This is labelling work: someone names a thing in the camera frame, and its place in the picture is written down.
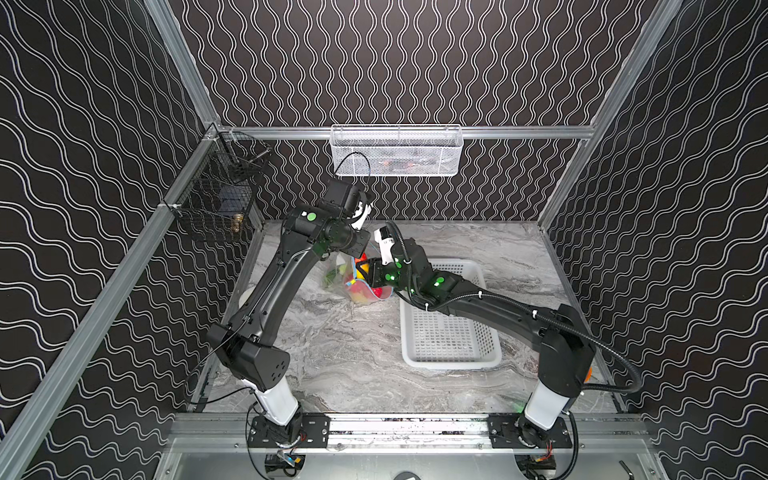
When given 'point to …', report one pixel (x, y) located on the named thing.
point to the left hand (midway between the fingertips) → (364, 240)
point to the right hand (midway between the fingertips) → (361, 265)
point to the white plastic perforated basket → (442, 340)
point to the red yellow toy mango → (362, 259)
